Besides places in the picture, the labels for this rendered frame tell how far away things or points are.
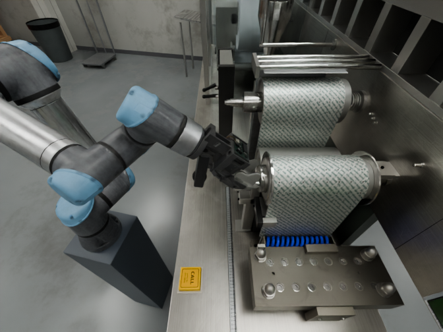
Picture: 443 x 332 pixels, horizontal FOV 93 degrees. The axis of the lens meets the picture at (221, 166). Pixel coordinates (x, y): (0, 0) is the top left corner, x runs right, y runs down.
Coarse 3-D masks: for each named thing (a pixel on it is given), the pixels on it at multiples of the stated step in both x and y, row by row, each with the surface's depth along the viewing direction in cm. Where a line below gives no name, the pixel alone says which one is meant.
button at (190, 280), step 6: (186, 270) 72; (192, 270) 72; (198, 270) 72; (180, 276) 71; (186, 276) 71; (192, 276) 71; (198, 276) 71; (180, 282) 69; (186, 282) 69; (192, 282) 69; (198, 282) 69; (180, 288) 68; (186, 288) 68; (192, 288) 68; (198, 288) 68
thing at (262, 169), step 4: (256, 168) 59; (260, 168) 55; (264, 168) 55; (256, 172) 59; (260, 172) 54; (264, 172) 54; (264, 176) 54; (260, 180) 54; (264, 180) 54; (260, 184) 54; (264, 184) 54; (260, 188) 55; (264, 188) 55
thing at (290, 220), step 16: (272, 208) 57; (288, 208) 57; (304, 208) 57; (320, 208) 57; (336, 208) 57; (352, 208) 57; (288, 224) 64; (304, 224) 64; (320, 224) 64; (336, 224) 64
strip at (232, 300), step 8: (232, 232) 84; (232, 240) 81; (232, 248) 79; (232, 256) 77; (232, 264) 75; (232, 272) 74; (232, 280) 72; (232, 288) 70; (232, 296) 69; (232, 304) 67; (232, 312) 66; (232, 320) 64; (232, 328) 63
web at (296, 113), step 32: (288, 96) 61; (320, 96) 61; (256, 128) 85; (288, 128) 67; (320, 128) 67; (288, 160) 53; (320, 160) 53; (352, 160) 53; (288, 192) 52; (320, 192) 52; (352, 192) 52
